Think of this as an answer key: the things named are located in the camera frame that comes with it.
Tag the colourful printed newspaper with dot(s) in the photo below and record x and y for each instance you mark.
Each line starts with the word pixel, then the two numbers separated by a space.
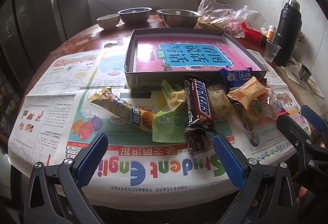
pixel 153 170

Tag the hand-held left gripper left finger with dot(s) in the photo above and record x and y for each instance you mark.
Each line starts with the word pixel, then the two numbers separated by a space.
pixel 92 157

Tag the large steel bowl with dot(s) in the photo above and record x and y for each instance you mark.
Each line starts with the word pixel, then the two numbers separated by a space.
pixel 179 20

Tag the clear plastic cup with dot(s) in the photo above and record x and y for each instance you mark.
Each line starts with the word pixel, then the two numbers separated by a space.
pixel 273 51

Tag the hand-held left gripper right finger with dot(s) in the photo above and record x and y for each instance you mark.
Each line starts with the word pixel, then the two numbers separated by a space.
pixel 228 160

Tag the brown white flower decoration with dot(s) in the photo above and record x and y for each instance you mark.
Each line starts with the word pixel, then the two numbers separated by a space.
pixel 301 36

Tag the small steel bowl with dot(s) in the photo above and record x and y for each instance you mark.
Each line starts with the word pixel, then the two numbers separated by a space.
pixel 134 17

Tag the orange snack packet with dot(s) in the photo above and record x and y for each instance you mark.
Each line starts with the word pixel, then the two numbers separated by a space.
pixel 249 92

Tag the dark bar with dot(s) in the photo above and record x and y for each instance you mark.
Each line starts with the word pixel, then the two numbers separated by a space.
pixel 197 140

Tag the blue biscuit packet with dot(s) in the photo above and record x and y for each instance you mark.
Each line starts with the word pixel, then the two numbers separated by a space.
pixel 234 76

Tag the clear crumbly snack packet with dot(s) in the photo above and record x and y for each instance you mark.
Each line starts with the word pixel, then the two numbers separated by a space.
pixel 276 104

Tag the clear plastic food bag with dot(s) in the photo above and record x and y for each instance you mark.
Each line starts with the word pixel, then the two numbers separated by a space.
pixel 223 20

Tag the crumpled white paper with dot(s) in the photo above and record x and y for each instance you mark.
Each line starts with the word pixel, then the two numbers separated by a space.
pixel 294 72

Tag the golden yellow snack bar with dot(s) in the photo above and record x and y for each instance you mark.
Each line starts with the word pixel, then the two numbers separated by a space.
pixel 120 107

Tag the green yellow snack packet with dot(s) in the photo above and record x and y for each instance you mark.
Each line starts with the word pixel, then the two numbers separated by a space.
pixel 166 124

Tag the brown chocolate bar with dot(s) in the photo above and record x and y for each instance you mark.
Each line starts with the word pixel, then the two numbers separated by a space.
pixel 198 101

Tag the small steel cup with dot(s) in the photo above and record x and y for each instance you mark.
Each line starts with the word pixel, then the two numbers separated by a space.
pixel 305 74

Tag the black thermos flask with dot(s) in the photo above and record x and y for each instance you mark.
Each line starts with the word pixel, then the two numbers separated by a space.
pixel 288 34

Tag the pink printed book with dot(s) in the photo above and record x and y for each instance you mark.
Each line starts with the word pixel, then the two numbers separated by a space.
pixel 148 54

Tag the small orange medicine bottle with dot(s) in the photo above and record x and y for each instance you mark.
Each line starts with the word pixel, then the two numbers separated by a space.
pixel 271 33

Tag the dark refrigerator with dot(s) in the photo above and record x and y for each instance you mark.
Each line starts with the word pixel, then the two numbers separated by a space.
pixel 38 8

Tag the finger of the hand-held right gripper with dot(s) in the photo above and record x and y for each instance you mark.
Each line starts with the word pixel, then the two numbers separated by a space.
pixel 294 131
pixel 312 117

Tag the small ceramic bowl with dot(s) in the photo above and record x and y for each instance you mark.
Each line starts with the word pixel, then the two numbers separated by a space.
pixel 109 21

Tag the grey cardboard box tray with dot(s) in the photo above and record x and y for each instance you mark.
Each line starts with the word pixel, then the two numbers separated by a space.
pixel 143 81

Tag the red tissue pack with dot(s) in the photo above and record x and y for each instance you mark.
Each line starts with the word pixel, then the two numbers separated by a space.
pixel 253 34

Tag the round cookie green label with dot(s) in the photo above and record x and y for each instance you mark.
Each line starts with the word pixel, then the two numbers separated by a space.
pixel 253 112

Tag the crispy rice cake clear packet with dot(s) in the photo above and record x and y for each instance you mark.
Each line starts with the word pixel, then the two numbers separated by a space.
pixel 220 103

